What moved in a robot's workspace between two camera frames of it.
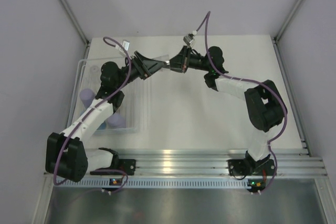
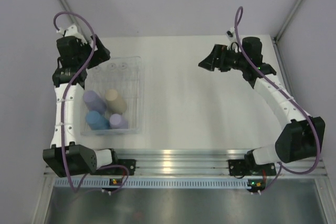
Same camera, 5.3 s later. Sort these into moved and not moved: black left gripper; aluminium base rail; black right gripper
Moved: black left gripper; black right gripper
Not moved: aluminium base rail
